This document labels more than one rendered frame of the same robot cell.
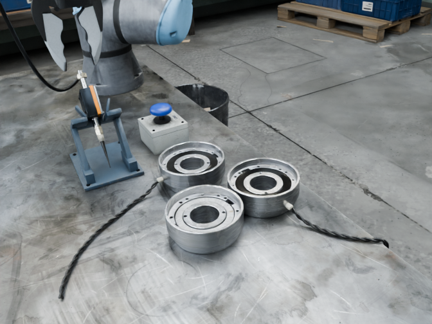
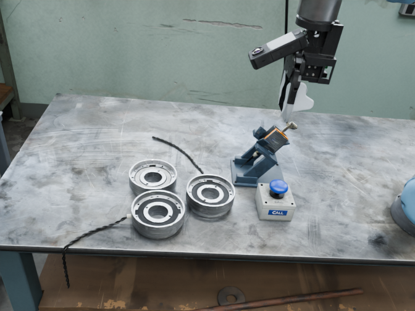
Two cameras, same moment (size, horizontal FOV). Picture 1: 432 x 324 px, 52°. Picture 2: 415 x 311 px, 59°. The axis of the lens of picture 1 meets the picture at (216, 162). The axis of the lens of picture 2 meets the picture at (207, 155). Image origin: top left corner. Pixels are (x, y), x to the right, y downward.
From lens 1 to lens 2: 0.97 m
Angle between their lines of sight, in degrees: 86
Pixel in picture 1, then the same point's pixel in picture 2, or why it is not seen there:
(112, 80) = (398, 202)
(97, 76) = not seen: hidden behind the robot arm
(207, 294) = (111, 170)
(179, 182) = (194, 181)
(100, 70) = not seen: hidden behind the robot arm
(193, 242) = (137, 167)
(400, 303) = (31, 223)
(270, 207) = (134, 205)
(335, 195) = not seen: outside the picture
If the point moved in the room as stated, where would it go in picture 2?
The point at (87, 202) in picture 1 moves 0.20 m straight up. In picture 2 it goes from (218, 159) to (230, 88)
